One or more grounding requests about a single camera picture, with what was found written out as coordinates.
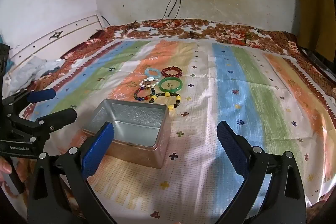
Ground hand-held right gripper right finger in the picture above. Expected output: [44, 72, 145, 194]
[217, 120, 307, 224]

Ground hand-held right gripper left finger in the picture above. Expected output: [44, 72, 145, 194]
[28, 121, 116, 224]

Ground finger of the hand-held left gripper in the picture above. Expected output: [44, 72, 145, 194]
[7, 108, 78, 144]
[2, 88, 56, 115]

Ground silver metal tin box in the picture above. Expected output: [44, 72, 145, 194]
[82, 98, 172, 169]

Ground multicolour bead bracelet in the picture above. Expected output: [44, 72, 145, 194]
[134, 87, 156, 102]

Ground yellow and dark bead bracelet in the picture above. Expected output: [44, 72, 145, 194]
[149, 92, 181, 111]

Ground white shell bracelet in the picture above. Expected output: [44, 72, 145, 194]
[139, 77, 160, 88]

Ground green jade bangle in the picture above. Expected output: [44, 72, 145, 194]
[158, 77, 183, 93]

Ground light blue bead bracelet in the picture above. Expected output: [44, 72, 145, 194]
[144, 68, 160, 79]

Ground dark red bead bracelet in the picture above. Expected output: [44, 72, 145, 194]
[161, 67, 182, 79]

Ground person's left hand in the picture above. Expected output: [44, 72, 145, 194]
[0, 156, 13, 184]

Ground grey blue clothes pile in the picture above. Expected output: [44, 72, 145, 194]
[8, 56, 66, 89]

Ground striped pastel blanket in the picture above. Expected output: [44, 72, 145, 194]
[20, 39, 336, 224]

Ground white headboard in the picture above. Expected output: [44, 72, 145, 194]
[8, 14, 104, 75]

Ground yellow curtain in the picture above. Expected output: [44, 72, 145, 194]
[298, 0, 332, 56]

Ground white charging cable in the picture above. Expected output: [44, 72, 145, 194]
[135, 20, 189, 31]

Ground black cable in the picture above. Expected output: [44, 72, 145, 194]
[131, 0, 179, 30]
[157, 0, 182, 28]

